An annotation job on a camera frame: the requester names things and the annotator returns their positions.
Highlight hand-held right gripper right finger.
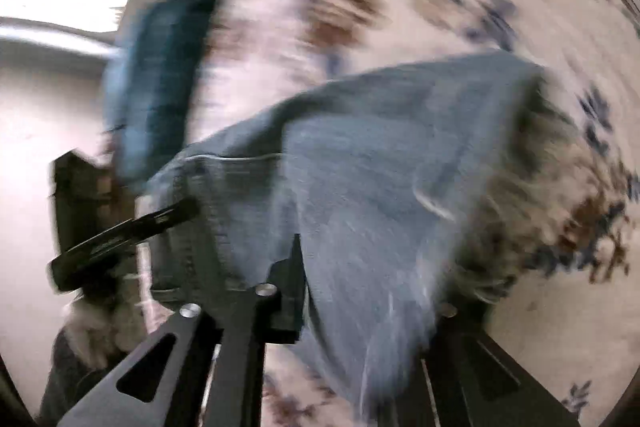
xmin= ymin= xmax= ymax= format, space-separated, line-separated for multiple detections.
xmin=421 ymin=302 xmax=583 ymax=427

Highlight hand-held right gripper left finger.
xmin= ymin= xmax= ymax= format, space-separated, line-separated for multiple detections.
xmin=59 ymin=234 xmax=307 ymax=427

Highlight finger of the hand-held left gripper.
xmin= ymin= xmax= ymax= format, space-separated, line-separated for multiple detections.
xmin=47 ymin=197 xmax=202 ymax=293

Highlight person's left forearm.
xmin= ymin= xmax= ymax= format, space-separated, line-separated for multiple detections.
xmin=37 ymin=292 xmax=151 ymax=427

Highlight floral printed blanket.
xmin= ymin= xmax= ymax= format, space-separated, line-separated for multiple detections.
xmin=120 ymin=0 xmax=640 ymax=427

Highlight blue denim pants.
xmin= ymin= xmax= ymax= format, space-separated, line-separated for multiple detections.
xmin=102 ymin=0 xmax=551 ymax=418

